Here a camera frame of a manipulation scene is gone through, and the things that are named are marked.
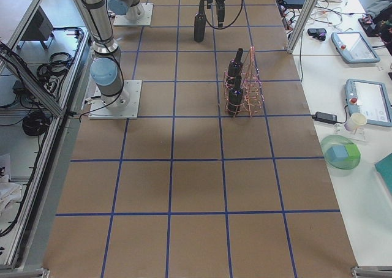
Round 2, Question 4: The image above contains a dark wine bottle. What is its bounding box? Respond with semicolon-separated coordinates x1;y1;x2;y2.
227;48;243;78
194;0;206;42

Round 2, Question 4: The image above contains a dark wine bottle in rack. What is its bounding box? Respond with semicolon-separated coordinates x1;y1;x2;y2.
227;48;243;78

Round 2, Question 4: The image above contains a blue teach pendant far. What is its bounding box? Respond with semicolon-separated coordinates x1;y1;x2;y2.
331;31;380;64

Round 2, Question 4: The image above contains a blue teach pendant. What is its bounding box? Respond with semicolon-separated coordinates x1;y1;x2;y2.
331;31;380;64
345;79;391;127

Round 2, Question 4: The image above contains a black power adapter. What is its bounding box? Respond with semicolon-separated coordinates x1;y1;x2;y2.
312;111;337;125

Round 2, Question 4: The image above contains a blue teach pendant near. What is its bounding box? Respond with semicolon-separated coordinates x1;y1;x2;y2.
345;79;391;127

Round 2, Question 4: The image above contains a paper cup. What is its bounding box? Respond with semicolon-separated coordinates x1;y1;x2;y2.
344;113;367;132

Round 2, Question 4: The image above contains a blue foam cube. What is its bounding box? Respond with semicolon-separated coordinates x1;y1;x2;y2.
325;145;348;162

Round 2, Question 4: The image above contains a green plastic bowl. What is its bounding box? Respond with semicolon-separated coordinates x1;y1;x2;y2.
320;135;361;170

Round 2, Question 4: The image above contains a green foam cube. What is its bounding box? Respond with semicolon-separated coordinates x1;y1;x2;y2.
344;143;361;160

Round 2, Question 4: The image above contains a copper wire wine rack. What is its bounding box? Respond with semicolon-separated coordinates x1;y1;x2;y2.
224;46;264;117

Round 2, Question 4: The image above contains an aluminium frame post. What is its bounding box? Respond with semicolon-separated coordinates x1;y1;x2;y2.
286;0;318;54

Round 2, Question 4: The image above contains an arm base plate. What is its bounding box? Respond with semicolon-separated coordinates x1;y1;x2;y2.
113;3;154;27
88;80;142;119

